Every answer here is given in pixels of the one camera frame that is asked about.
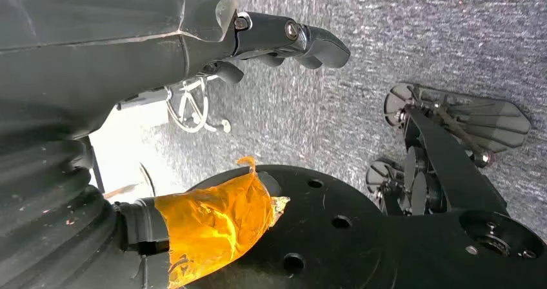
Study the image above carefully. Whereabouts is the black robot foot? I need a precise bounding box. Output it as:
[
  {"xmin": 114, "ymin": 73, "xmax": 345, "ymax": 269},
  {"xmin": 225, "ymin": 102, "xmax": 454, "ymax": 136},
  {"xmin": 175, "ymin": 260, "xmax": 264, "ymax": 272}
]
[{"xmin": 383, "ymin": 81, "xmax": 532, "ymax": 169}]

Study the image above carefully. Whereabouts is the orange tape wrapped connector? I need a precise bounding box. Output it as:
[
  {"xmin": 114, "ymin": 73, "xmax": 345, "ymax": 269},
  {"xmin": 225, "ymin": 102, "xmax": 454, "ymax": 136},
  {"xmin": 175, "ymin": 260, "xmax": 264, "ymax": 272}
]
[{"xmin": 154, "ymin": 156, "xmax": 291, "ymax": 289}]

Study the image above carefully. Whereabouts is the white star chair base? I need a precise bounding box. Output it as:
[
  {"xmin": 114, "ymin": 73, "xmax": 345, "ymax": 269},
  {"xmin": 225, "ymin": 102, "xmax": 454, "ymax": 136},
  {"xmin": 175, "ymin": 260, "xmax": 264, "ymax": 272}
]
[{"xmin": 164, "ymin": 76, "xmax": 232, "ymax": 134}]

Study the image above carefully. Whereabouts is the black round robot plate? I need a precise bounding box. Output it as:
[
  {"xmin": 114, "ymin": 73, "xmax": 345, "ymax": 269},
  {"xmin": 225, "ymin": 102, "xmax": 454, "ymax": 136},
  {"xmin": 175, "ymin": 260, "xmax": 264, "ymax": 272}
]
[{"xmin": 183, "ymin": 164, "xmax": 547, "ymax": 289}]

